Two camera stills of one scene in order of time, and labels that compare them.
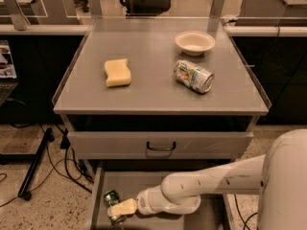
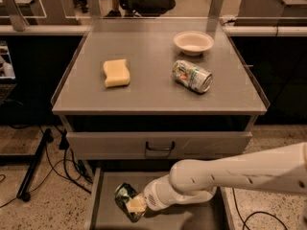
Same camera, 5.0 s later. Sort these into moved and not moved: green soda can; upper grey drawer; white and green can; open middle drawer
Moved: green soda can
Not moved: open middle drawer; upper grey drawer; white and green can
